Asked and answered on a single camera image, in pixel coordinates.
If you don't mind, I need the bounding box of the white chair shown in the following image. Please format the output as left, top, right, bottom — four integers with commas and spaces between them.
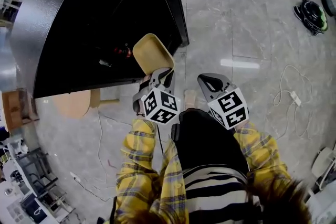
310, 141, 336, 194

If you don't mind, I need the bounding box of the person's striped shirt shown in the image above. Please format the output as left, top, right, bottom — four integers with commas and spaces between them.
181, 165, 263, 224

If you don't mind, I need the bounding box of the black and green helmet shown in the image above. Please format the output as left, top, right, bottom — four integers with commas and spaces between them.
293, 0, 329, 37

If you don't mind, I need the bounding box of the beige plastic container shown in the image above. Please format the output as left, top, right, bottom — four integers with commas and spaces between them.
132, 33, 176, 76

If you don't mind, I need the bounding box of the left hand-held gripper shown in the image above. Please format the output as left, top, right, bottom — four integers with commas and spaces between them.
132, 67, 182, 126

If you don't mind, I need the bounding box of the round wooden stool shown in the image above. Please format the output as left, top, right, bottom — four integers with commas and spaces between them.
51, 88, 120, 120

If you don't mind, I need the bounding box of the person's right forearm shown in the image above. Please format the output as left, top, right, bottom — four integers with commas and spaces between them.
233, 122, 289, 179

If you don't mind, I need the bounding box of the grey basket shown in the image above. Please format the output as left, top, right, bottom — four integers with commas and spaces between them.
321, 0, 336, 17

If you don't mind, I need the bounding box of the black metal rack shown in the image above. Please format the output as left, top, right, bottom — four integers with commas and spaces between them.
14, 148, 76, 224

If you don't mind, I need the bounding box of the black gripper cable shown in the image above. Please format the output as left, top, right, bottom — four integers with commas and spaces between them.
155, 124, 165, 156

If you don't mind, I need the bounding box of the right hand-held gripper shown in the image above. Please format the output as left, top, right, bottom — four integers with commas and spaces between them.
197, 73, 250, 130

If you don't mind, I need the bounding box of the white power strip with cable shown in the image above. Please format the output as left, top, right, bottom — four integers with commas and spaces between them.
272, 64, 317, 140

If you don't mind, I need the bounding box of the brown cardboard box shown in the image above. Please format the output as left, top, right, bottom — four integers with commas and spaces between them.
1, 88, 40, 132

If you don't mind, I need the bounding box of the person's left forearm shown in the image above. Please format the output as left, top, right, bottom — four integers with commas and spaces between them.
115, 118, 161, 194

